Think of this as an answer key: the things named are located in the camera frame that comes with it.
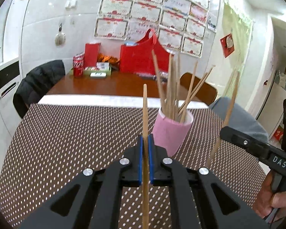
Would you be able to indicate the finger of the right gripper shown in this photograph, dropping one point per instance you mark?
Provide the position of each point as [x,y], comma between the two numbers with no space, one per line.
[242,140]

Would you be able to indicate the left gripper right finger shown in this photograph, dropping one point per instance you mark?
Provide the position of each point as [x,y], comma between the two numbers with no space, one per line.
[198,199]

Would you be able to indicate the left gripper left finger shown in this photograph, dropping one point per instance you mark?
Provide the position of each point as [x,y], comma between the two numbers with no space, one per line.
[93,198]

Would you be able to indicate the wooden chopstick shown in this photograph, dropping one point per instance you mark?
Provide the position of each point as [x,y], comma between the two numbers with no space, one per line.
[159,83]
[145,170]
[197,88]
[183,110]
[173,87]
[225,123]

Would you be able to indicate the person right hand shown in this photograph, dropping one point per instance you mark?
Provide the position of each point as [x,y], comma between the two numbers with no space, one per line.
[266,200]

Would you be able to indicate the grey cloth on chair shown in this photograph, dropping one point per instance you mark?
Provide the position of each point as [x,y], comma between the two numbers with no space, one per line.
[240,119]

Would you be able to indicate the brown polka dot tablecloth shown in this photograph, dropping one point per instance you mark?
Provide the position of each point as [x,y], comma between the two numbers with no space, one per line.
[52,144]

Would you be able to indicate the pink paper cup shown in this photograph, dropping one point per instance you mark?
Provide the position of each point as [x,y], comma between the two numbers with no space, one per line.
[170,134]

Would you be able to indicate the clear snack bag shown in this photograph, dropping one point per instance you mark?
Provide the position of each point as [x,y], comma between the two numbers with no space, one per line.
[164,76]

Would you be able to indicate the green curtain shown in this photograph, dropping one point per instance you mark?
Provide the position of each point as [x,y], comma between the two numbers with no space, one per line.
[237,27]

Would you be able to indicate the white black sideboard cabinet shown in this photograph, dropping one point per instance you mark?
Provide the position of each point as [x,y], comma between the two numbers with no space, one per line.
[9,119]

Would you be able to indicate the white phone on table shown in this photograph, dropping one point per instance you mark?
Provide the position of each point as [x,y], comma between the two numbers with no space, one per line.
[98,75]

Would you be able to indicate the black jacket on chair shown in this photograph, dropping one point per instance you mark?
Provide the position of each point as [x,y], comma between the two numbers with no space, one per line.
[37,83]

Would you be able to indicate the green flat box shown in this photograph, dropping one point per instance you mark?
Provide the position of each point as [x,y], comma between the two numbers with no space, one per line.
[101,67]

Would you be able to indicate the red cola can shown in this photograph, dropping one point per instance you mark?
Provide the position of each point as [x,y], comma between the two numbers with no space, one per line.
[78,65]

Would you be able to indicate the orange snack packets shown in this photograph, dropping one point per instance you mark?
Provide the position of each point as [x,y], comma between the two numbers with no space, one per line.
[107,59]

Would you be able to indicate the red gift bag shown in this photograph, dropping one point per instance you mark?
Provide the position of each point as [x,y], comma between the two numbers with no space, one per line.
[138,58]

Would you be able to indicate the small red gift box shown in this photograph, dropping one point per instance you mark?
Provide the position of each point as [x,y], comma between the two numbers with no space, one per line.
[91,54]

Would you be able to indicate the red diamond wall decoration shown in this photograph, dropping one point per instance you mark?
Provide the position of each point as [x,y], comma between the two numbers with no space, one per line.
[227,44]

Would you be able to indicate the round hanging wall brush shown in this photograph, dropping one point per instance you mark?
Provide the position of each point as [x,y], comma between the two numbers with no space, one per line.
[60,37]

